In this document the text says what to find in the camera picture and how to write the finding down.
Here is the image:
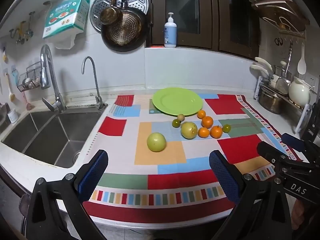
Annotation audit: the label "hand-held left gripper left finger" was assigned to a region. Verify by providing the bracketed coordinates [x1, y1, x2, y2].
[26, 149, 109, 240]

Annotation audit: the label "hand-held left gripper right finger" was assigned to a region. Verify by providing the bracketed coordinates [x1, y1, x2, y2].
[209, 150, 293, 240]

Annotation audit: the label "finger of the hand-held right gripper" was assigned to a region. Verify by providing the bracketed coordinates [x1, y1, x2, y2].
[257, 141, 317, 170]
[281, 132, 320, 155]

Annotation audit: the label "yellow-green pear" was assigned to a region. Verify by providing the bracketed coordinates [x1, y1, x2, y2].
[180, 121, 199, 140]

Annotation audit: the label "green apple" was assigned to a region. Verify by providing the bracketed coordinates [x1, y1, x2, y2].
[146, 132, 167, 152]

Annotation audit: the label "green plate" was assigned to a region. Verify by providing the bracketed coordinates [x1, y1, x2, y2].
[152, 87, 203, 117]

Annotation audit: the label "person's right hand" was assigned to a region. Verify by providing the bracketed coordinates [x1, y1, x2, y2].
[291, 199, 310, 230]

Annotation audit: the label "metal dish rack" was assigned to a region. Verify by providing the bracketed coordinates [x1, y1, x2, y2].
[254, 76, 313, 134]

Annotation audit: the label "stainless steel pot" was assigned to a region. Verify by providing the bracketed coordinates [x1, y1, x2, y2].
[258, 89, 292, 115]

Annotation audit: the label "white ceramic pitcher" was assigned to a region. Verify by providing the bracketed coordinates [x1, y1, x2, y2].
[289, 76, 312, 108]

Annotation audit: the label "metal skimmer ladle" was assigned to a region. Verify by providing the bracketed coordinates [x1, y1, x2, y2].
[276, 40, 293, 95]

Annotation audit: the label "stainless steel sink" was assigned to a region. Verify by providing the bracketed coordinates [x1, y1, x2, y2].
[1, 105, 108, 169]

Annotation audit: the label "colourful patchwork table cloth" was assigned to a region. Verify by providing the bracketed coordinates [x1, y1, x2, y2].
[82, 94, 310, 224]

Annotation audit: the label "white plastic spoon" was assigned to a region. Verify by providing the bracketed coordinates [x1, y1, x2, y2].
[297, 42, 307, 75]

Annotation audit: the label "thin gooseneck faucet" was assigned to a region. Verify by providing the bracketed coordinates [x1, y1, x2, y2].
[82, 56, 104, 110]

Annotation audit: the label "blue white dish brush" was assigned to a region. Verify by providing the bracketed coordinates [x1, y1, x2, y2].
[7, 70, 20, 103]

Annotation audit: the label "large chrome faucet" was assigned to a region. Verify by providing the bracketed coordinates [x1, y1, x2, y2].
[40, 44, 66, 113]

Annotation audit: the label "white plastic bag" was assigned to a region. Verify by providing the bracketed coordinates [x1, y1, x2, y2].
[54, 29, 84, 50]

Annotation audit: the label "black frying pan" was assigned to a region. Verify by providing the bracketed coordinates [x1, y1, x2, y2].
[101, 0, 150, 52]

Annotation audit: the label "white blue soap pump bottle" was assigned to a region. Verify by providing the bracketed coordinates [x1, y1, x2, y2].
[164, 12, 177, 48]

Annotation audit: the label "small brass pot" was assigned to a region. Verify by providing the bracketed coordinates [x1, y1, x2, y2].
[99, 0, 123, 25]

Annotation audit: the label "green white tissue pack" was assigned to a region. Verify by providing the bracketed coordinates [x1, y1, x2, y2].
[42, 0, 90, 39]

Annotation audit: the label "white wall outlet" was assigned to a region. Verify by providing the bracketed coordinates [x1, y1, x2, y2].
[306, 72, 320, 88]

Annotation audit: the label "white handled knife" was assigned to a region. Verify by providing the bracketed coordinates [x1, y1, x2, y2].
[251, 64, 267, 74]
[255, 57, 273, 72]

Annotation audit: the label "black wire basket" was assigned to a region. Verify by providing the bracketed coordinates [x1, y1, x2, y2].
[17, 65, 43, 92]

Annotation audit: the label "dark brown window frame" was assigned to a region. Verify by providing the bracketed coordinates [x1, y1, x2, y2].
[144, 0, 260, 60]

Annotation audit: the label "row of wall hooks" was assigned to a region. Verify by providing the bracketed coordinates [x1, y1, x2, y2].
[9, 11, 35, 45]

